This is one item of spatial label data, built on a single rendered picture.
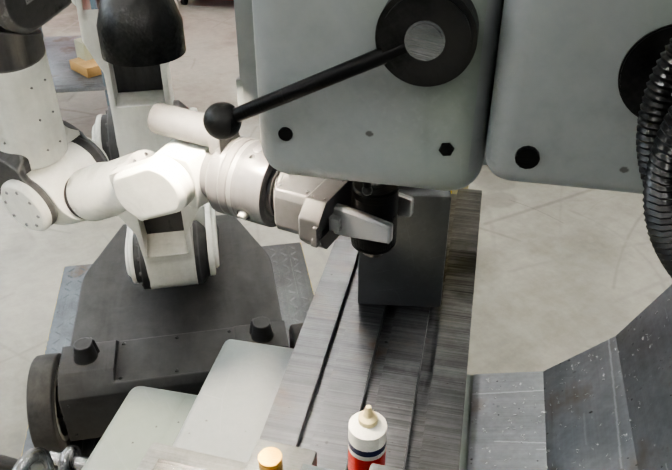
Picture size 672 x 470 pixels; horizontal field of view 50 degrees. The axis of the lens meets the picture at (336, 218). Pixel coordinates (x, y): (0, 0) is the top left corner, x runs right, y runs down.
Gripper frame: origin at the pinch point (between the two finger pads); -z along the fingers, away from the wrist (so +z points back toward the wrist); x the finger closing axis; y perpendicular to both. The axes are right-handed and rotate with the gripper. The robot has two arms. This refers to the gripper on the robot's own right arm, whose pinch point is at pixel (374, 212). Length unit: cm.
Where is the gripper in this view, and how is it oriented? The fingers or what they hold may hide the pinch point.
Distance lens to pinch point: 72.6
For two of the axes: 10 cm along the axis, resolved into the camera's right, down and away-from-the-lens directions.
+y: 0.0, 8.4, 5.4
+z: -8.9, -2.5, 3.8
